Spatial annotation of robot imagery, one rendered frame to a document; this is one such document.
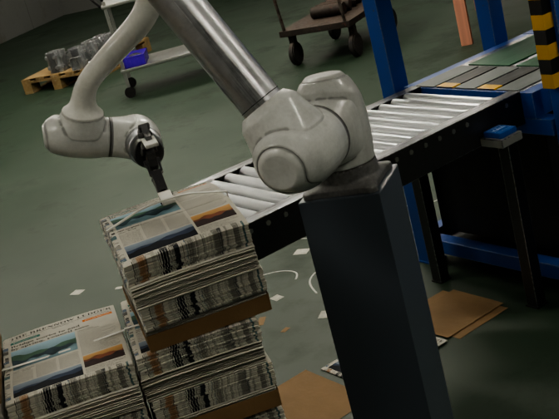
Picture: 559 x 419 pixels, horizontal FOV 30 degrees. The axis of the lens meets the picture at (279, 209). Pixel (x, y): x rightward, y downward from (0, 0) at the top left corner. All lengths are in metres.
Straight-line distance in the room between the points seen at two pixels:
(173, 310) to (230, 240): 0.20
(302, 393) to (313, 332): 0.46
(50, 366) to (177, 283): 0.38
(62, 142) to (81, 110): 0.09
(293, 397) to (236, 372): 1.34
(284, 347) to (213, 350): 1.74
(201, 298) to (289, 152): 0.38
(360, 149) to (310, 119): 0.21
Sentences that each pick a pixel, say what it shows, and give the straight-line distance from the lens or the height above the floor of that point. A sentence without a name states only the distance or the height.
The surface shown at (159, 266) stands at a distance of 2.23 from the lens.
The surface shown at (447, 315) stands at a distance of 4.00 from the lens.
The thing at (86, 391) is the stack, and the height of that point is 0.80.
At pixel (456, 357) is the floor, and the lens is 3.72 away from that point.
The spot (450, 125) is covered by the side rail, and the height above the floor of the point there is 0.80.
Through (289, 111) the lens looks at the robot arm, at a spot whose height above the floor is 1.26.
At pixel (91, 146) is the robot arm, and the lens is 2.62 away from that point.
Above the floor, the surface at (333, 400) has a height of 0.00.
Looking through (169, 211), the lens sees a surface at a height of 1.07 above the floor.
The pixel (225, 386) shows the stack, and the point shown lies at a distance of 2.37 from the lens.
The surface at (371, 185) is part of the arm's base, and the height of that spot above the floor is 1.02.
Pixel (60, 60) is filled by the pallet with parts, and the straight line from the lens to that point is 11.21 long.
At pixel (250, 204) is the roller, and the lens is 3.19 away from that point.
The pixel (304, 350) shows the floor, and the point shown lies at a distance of 4.00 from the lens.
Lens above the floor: 1.78
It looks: 19 degrees down
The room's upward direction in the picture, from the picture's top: 15 degrees counter-clockwise
